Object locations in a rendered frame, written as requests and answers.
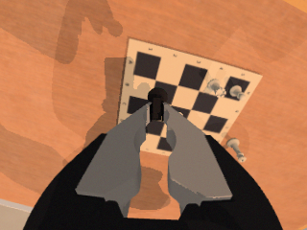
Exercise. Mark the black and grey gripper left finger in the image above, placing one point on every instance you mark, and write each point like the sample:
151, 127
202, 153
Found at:
107, 169

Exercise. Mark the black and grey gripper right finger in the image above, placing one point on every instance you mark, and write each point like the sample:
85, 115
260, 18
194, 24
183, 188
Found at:
201, 171

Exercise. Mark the black and cream chessboard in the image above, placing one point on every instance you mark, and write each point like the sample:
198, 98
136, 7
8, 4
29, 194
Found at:
185, 78

